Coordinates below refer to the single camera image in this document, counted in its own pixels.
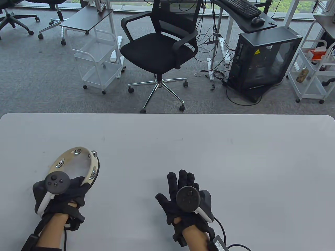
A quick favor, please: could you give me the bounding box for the person's right hand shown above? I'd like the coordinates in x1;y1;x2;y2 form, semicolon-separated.
155;170;215;235

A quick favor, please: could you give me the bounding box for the person's left hand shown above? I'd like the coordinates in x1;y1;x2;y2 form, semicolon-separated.
44;176;91;218

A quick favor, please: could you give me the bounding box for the cream wooden tambourine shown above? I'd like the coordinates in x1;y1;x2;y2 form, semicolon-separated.
47;146;100;189

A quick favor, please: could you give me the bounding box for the black forearm sensor box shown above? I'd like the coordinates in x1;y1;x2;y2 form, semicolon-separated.
21;234;40;251

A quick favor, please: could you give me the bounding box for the grey forearm sensor box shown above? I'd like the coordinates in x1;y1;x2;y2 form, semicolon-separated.
209;235;230;251

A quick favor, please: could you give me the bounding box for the person's left forearm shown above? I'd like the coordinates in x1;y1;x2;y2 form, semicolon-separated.
34;213;69;251

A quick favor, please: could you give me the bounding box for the person's right forearm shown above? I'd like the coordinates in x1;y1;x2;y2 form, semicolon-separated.
182;225;210;251

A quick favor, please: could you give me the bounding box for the white black right hand controller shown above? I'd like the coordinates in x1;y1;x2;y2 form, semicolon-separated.
176;186;215;223

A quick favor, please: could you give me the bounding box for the white black hand controller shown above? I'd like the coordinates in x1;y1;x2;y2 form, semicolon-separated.
176;186;215;223
33;171;71;218

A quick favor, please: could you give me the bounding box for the white black left hand controller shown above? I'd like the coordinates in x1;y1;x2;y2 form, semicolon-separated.
33;171;71;218

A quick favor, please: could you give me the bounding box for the white desk leg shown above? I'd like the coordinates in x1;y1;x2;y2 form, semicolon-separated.
106;0;126;79

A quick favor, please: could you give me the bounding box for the black mesh office chair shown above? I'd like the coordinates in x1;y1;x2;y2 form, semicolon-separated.
120;0;199;113

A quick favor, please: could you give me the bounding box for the white cart with dark top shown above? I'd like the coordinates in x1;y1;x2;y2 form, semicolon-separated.
60;5;126;95

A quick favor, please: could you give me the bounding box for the black computer tower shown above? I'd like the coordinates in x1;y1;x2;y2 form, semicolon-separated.
226;26;303;103

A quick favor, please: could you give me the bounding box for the office chair with chrome base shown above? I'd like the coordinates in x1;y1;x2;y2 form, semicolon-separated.
38;0;70;40

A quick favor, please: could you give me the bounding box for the brown bottle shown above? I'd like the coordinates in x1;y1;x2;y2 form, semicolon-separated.
296;67;310;84

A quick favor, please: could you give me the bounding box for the black desk with white legs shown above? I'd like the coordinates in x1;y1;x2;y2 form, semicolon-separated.
206;0;278;80

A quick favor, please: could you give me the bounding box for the red box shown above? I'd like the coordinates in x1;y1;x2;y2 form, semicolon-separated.
307;47;327;61

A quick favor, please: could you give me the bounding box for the black keyboard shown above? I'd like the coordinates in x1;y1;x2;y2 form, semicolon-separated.
219;0;262;18

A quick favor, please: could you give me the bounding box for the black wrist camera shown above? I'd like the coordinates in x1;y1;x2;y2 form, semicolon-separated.
64;201;86;231
172;217;189;247

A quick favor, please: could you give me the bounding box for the tangle of black floor cables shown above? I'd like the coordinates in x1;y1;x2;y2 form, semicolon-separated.
194;0;263;106

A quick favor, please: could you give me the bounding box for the white wire cart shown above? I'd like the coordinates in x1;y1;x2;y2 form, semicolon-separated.
287;14;335;104

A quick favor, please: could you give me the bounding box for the aluminium frame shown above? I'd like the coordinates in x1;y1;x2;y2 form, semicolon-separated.
88;0;108;12

